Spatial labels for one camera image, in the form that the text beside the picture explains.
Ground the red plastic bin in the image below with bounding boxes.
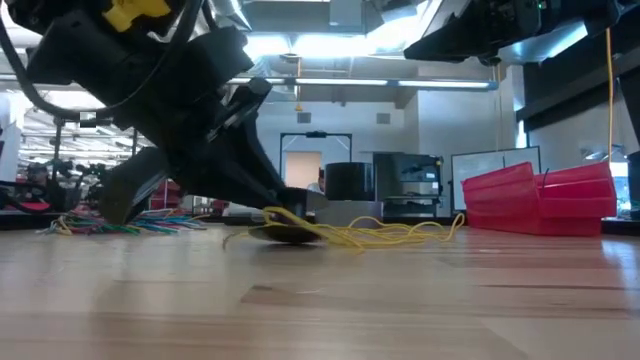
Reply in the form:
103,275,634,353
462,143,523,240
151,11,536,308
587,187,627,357
460,160,619,238

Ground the black round spool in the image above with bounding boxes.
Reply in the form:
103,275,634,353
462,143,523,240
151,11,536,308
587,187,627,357
248,224,324,246

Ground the black background gantry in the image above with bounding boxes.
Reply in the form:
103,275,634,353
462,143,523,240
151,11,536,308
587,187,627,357
278,130,354,190

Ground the black tape roll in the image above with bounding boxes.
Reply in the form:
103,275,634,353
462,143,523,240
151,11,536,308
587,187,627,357
324,161,377,202

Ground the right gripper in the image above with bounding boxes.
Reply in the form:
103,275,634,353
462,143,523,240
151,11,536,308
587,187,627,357
403,0,621,65

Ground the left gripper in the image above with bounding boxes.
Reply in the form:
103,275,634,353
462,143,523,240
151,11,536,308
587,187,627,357
98,24,309,226

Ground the yellow cable tag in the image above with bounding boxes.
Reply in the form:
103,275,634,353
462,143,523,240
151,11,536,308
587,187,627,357
102,0,172,32

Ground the thin yellow hanging pendant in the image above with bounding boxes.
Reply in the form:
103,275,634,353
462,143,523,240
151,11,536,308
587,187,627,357
294,54,304,113

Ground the yellow hanging power cord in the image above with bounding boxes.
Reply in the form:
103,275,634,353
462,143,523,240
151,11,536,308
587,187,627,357
605,27,615,162

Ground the silver ceiling duct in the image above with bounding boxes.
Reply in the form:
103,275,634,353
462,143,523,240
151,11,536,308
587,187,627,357
197,0,254,32

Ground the multicoloured wire bundle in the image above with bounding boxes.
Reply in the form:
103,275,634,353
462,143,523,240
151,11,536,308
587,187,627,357
37,208,209,237

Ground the person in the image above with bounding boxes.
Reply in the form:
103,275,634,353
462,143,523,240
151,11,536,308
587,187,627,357
305,168,329,211

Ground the whiteboard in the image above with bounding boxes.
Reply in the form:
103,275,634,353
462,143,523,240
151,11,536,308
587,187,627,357
450,145,542,214

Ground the background robot workstation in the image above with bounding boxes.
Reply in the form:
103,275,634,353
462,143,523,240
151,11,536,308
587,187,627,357
0,112,109,214

